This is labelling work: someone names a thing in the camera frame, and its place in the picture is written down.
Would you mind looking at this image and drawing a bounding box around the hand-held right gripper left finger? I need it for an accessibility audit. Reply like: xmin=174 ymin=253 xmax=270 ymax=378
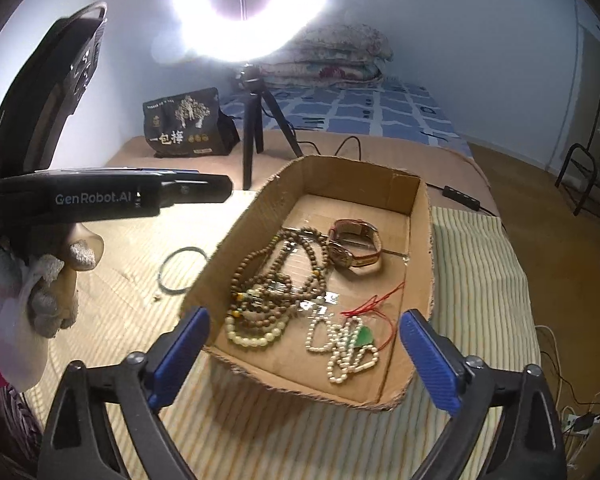
xmin=37 ymin=306 xmax=211 ymax=480

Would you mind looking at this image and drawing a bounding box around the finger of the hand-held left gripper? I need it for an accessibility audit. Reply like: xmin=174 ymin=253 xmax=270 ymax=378
xmin=157 ymin=172 xmax=233 ymax=206

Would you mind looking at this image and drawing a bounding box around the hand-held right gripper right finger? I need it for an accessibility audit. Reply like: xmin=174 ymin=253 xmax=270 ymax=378
xmin=399 ymin=309 xmax=568 ymax=480

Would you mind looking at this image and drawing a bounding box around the cardboard box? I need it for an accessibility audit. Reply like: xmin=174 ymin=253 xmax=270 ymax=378
xmin=179 ymin=155 xmax=437 ymax=411

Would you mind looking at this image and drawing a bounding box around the green pendant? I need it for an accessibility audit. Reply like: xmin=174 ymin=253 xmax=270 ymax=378
xmin=341 ymin=282 xmax=406 ymax=353

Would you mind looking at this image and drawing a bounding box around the cream bead bracelet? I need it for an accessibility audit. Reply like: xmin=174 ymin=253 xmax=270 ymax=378
xmin=224 ymin=310 xmax=287 ymax=347

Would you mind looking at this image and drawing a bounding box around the thin black bangle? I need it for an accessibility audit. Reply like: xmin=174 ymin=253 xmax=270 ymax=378
xmin=160 ymin=246 xmax=211 ymax=295

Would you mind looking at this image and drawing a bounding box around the white pearl necklace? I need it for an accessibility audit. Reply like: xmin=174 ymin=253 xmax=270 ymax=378
xmin=304 ymin=310 xmax=381 ymax=386

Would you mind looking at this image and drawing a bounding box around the brown wooden bead necklace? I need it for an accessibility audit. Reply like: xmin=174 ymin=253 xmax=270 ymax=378
xmin=229 ymin=226 xmax=331 ymax=333

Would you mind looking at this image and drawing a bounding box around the brown strap wristwatch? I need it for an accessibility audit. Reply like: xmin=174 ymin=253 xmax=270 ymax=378
xmin=326 ymin=218 xmax=383 ymax=271

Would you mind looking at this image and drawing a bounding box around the person's left hand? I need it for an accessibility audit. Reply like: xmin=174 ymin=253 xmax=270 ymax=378
xmin=0 ymin=222 xmax=105 ymax=393

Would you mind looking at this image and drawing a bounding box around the black printed snack bag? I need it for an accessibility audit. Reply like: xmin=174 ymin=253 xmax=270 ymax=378
xmin=142 ymin=87 xmax=241 ymax=158

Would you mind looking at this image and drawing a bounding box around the tan bed sheet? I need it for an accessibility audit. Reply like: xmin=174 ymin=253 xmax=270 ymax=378
xmin=102 ymin=130 xmax=506 ymax=231

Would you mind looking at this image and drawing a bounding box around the black tripod stand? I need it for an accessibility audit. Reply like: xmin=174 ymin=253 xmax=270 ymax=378
xmin=232 ymin=62 xmax=305 ymax=192

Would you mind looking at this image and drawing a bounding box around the white power strip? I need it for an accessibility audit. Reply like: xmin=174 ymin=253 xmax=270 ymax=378
xmin=562 ymin=410 xmax=600 ymax=433

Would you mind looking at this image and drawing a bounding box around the pink striped garment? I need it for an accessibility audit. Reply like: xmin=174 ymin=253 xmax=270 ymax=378
xmin=0 ymin=347 xmax=48 ymax=466

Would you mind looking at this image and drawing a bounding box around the blue checked bedsheet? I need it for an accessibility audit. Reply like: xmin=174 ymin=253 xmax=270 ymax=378
xmin=220 ymin=75 xmax=473 ymax=153

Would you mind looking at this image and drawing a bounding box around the folded floral quilt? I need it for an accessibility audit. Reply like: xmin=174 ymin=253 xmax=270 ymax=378
xmin=257 ymin=24 xmax=395 ymax=83

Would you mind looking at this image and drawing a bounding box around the black metal clothes rack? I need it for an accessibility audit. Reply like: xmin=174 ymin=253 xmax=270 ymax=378
xmin=555 ymin=25 xmax=600 ymax=218

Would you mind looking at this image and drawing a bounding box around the power strip with cables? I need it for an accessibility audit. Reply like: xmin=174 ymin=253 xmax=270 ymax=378
xmin=535 ymin=325 xmax=600 ymax=466

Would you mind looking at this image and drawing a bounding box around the black cable with inline switch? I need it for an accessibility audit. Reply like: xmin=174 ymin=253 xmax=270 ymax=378
xmin=300 ymin=135 xmax=501 ymax=216

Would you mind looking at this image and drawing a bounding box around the white ring light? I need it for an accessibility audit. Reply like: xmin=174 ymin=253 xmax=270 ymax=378
xmin=170 ymin=0 xmax=338 ymax=66

